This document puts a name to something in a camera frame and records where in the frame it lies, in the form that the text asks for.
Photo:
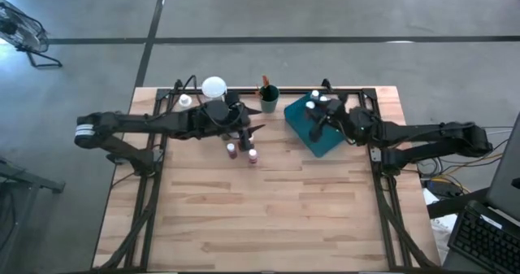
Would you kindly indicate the dark computer screen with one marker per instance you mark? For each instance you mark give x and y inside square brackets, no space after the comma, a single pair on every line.
[508,172]

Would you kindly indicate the pink paint bottle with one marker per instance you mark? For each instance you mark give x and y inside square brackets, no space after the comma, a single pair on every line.
[252,157]

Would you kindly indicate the tall white bottle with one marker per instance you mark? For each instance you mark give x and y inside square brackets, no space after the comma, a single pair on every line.
[185,100]

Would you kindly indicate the small dark paint bottle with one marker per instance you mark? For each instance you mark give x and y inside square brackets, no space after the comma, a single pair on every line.
[310,105]

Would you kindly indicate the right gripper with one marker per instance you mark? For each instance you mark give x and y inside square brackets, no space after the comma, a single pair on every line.
[336,114]

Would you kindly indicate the blue plastic bin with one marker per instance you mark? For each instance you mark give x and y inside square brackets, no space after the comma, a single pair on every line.
[298,123]

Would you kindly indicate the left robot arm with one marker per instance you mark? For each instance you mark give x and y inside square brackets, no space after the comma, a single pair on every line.
[134,123]

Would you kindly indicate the green plastic cup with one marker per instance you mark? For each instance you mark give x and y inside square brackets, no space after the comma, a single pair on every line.
[269,103]

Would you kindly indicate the red paint bottle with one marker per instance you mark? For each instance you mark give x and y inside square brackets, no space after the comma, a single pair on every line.
[231,152]

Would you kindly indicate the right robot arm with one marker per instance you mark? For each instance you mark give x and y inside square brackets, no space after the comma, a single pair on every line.
[426,131]

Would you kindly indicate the white crumpled paper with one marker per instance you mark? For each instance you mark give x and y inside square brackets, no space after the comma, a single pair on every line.
[440,225]

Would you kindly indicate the black power adapter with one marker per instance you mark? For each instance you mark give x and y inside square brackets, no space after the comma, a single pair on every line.
[447,188]

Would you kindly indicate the black keyboard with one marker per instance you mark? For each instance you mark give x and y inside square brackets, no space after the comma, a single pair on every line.
[483,241]

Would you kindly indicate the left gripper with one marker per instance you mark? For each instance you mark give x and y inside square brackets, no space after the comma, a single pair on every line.
[235,121]

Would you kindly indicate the black metal stand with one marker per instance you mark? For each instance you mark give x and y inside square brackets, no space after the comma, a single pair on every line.
[28,180]

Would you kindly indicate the black aluminium table frame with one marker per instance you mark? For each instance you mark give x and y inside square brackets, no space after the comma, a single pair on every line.
[290,91]

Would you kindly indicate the magenta paint bottle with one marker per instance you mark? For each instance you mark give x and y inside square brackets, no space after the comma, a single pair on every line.
[323,99]

